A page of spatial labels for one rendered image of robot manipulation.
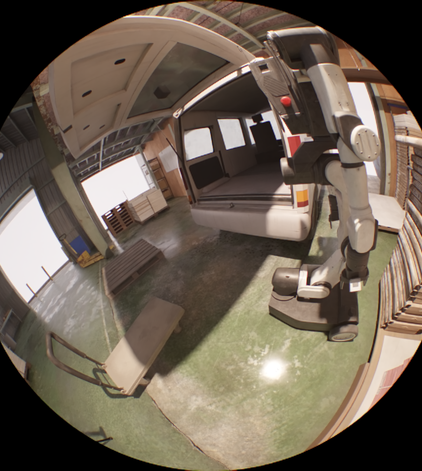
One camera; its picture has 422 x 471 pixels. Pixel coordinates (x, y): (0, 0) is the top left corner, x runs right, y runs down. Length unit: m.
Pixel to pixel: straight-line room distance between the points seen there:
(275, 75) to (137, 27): 0.58
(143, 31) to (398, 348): 2.00
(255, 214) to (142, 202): 3.90
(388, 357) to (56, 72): 1.98
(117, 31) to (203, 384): 1.80
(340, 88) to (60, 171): 4.26
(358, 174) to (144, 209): 4.69
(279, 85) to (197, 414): 1.59
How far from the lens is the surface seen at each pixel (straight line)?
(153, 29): 0.86
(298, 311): 1.01
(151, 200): 4.79
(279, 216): 1.17
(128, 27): 0.81
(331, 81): 0.40
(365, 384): 1.15
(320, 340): 1.14
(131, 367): 1.25
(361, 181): 0.41
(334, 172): 0.56
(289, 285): 0.94
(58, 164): 4.25
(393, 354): 1.28
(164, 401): 1.30
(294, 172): 0.58
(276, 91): 0.54
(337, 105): 0.38
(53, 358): 0.99
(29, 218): 9.83
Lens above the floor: 1.07
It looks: 29 degrees down
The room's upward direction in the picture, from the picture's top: 22 degrees counter-clockwise
